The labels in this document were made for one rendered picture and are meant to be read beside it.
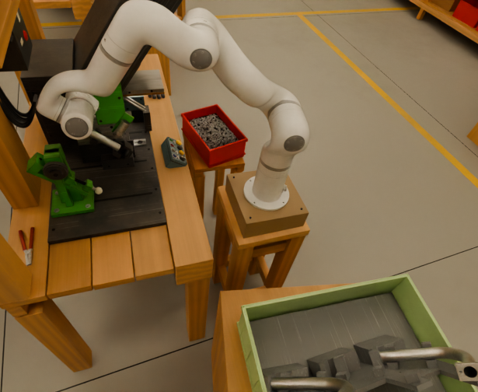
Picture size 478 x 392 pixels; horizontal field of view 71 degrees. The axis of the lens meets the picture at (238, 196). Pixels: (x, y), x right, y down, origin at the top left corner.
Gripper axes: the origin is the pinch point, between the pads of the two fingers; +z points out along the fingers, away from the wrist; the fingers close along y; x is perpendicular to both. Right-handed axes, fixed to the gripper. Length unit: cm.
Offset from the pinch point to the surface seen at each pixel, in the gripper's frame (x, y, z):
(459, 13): -342, -345, 293
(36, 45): 6.0, 19.8, 34.9
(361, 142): -91, -223, 110
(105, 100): -0.9, -8.4, 6.6
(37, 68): 8.0, 15.0, 17.6
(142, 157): 10.3, -35.5, 7.6
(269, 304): -1, -69, -71
